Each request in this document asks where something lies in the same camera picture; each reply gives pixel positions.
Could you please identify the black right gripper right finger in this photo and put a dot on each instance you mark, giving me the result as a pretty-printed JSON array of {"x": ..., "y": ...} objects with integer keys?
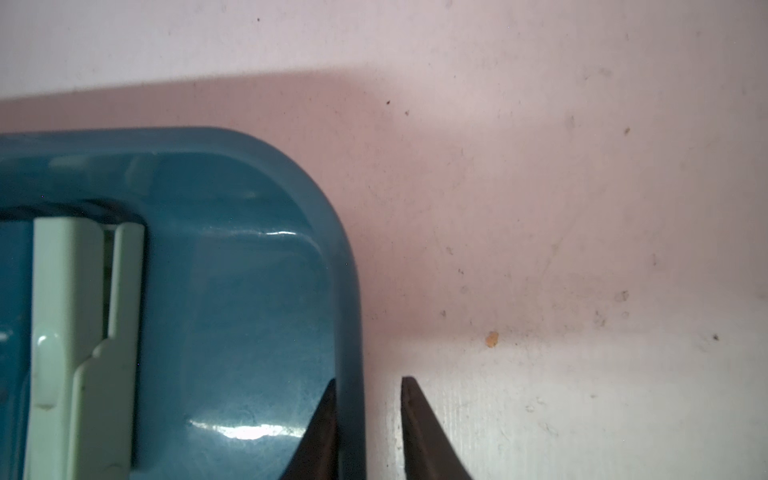
[{"x": 428, "y": 453}]

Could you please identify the light green pliers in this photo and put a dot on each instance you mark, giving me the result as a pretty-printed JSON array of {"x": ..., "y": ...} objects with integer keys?
[{"x": 85, "y": 316}]

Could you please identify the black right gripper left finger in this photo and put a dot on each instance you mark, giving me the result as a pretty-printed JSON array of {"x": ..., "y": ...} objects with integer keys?
[{"x": 316, "y": 456}]

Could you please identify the teal plastic storage box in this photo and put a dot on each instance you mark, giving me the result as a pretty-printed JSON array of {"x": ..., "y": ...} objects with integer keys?
[{"x": 251, "y": 302}]

